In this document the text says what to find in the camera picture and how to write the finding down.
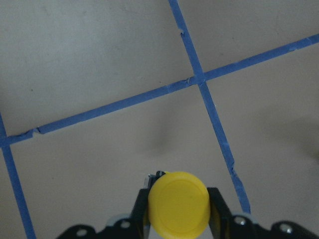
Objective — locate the yellow push button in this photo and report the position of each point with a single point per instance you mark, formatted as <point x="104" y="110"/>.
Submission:
<point x="178" y="206"/>

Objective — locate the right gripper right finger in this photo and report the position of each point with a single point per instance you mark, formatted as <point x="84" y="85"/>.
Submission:
<point x="220" y="215"/>

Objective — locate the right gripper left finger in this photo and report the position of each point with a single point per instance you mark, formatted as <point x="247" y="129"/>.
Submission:
<point x="140" y="216"/>

